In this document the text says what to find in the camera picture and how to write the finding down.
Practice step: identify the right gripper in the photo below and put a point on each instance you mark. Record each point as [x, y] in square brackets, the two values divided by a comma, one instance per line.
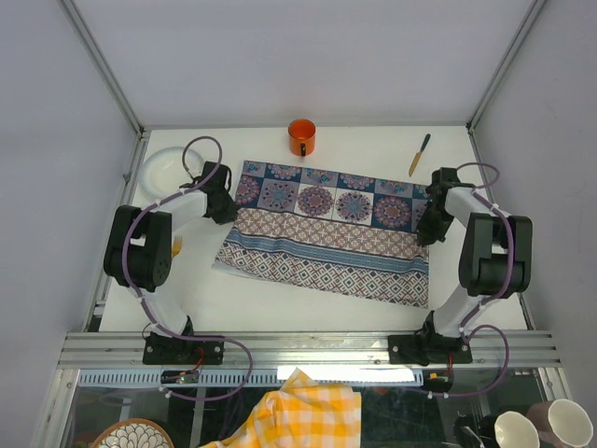
[428, 235]

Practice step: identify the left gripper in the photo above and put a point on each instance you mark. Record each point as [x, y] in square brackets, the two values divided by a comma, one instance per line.
[230, 214]

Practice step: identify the patterned placemat cloth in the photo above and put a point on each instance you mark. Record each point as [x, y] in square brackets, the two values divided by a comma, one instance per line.
[334, 232]

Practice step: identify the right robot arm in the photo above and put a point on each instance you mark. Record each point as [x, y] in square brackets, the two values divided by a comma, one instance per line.
[495, 263]

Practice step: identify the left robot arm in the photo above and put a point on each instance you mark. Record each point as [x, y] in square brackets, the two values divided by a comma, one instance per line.
[140, 252]

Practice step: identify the white blue-rimmed bowl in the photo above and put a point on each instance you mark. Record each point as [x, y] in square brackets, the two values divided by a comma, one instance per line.
[163, 172]

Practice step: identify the orange mug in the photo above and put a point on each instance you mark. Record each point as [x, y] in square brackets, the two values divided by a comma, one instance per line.
[301, 134]

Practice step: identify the yellow checkered cloth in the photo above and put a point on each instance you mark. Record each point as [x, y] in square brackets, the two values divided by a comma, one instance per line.
[302, 413]

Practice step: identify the brown white cup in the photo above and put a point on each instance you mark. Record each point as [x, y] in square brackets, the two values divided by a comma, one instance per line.
[562, 423]

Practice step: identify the patterned brown plate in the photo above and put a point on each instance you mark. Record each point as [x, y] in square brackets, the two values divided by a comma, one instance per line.
[134, 433]

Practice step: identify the gold fork green handle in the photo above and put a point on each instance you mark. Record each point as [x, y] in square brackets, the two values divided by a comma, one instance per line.
[177, 245]

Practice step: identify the gold knife green handle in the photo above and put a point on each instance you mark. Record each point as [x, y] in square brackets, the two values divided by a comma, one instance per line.
[419, 154]

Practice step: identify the white cable duct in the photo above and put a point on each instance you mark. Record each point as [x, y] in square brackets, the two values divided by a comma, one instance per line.
[348, 375]

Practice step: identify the aluminium mounting rail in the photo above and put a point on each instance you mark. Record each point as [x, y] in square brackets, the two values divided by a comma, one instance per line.
[520, 349]

